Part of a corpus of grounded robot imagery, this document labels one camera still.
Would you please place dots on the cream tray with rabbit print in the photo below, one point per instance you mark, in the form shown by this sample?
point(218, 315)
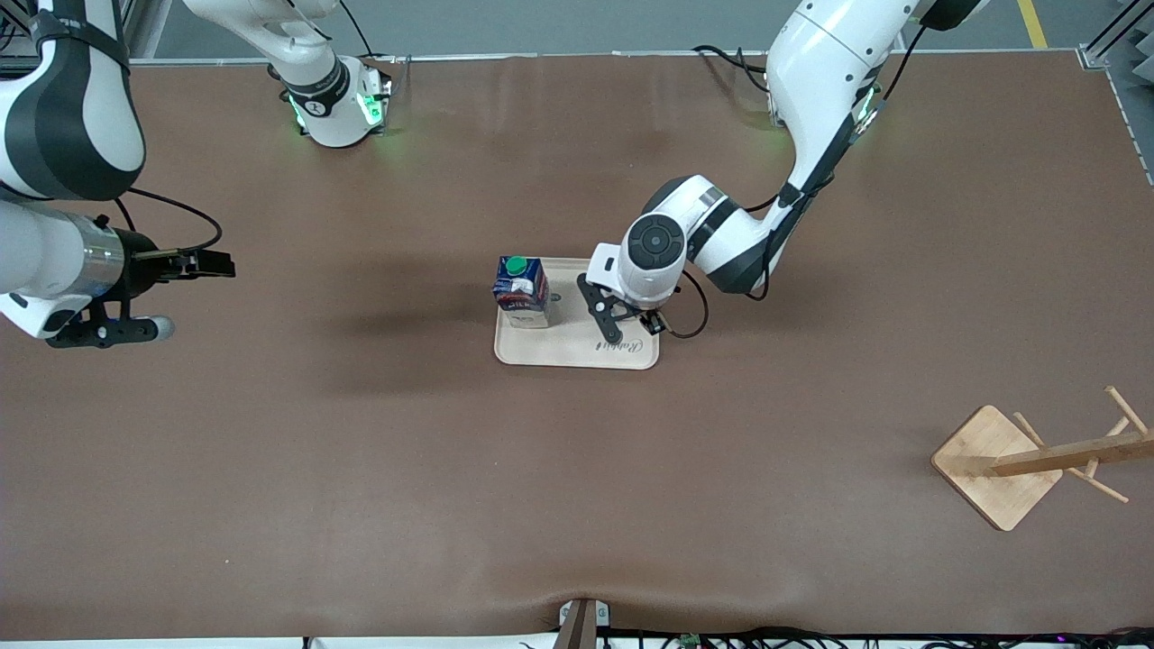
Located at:
point(559, 347)

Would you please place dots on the aluminium frame profile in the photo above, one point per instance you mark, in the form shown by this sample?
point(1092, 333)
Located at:
point(140, 31)
point(1118, 36)

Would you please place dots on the wooden mug rack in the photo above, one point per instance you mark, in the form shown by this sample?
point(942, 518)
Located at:
point(992, 469)

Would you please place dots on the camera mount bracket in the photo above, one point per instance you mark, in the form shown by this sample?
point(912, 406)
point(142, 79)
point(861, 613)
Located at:
point(577, 626)

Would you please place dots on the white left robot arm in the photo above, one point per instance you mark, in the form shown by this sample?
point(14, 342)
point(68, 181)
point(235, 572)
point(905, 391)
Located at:
point(811, 72)

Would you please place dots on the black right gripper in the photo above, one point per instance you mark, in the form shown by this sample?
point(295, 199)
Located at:
point(141, 269)

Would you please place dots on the blue milk carton green cap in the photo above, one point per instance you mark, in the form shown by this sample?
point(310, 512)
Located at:
point(523, 293)

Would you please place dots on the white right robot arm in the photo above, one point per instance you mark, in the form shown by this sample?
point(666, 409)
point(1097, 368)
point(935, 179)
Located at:
point(63, 108)

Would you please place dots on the brown table mat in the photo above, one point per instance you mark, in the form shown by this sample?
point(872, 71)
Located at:
point(361, 469)

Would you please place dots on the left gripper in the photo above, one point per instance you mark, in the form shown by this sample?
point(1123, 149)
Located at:
point(651, 322)

